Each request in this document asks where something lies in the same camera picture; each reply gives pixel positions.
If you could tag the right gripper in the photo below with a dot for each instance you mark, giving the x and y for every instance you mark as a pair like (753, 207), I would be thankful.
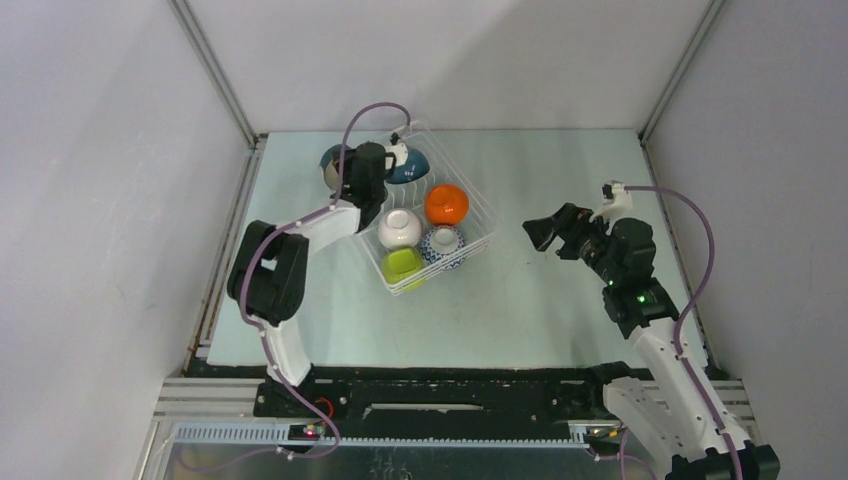
(569, 222)

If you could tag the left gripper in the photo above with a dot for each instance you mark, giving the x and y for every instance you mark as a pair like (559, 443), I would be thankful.
(347, 165)

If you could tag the dark bowl beige inside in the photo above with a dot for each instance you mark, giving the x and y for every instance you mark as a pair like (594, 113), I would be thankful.
(334, 164)

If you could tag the teal blue bowl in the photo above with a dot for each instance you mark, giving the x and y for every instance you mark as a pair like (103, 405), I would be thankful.
(415, 168)

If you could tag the orange bowl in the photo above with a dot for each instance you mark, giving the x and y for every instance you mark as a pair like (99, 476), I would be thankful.
(446, 204)

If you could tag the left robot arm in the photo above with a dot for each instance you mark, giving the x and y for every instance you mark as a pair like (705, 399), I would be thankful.
(269, 276)

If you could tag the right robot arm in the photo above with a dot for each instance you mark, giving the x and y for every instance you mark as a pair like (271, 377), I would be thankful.
(691, 434)

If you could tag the white bowl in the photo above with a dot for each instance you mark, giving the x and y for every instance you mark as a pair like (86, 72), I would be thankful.
(399, 228)

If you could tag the green bowl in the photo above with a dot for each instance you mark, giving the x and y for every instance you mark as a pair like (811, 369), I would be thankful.
(400, 270)

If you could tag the blue patterned bowl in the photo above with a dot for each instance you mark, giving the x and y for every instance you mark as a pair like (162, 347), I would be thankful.
(441, 242)

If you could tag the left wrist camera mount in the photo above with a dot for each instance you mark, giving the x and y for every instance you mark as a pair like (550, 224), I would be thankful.
(397, 156)

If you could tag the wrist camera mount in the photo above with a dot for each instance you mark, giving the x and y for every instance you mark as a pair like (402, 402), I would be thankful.
(617, 201)
(397, 156)

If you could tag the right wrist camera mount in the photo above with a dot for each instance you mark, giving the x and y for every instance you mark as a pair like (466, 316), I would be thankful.
(617, 201)

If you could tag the white wire dish rack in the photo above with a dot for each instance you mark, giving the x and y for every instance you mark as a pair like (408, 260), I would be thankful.
(477, 227)

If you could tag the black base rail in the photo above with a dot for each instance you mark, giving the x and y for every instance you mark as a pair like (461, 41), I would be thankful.
(441, 402)

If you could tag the grey cable duct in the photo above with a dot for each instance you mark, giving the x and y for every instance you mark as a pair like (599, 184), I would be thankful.
(282, 434)

